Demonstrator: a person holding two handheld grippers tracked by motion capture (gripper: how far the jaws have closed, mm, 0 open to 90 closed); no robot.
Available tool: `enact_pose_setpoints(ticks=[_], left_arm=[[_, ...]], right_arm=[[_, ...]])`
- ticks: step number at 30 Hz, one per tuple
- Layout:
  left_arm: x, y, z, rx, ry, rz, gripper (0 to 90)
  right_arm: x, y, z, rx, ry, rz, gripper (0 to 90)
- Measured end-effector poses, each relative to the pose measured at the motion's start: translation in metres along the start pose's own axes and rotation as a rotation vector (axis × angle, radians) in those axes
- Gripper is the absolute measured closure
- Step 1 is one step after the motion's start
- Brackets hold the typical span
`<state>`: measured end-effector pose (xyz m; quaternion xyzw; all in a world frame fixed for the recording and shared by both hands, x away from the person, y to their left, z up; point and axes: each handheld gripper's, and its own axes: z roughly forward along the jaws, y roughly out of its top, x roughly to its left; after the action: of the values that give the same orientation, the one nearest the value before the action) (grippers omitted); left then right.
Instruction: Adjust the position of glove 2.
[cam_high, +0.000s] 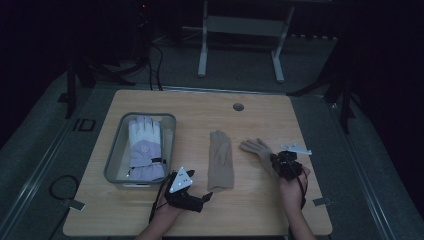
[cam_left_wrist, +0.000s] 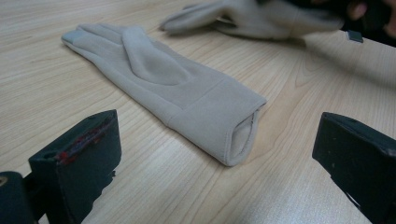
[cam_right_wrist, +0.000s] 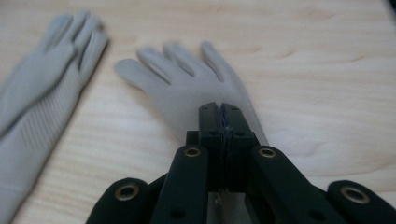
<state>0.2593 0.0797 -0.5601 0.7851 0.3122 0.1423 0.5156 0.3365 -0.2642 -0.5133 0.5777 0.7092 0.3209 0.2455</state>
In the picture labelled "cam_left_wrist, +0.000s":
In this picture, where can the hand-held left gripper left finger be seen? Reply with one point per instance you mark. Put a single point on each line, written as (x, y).
(77, 161)

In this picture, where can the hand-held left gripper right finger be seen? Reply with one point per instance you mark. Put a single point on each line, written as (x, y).
(364, 165)

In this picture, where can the beige glove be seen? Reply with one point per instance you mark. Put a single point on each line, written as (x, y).
(264, 21)
(186, 102)

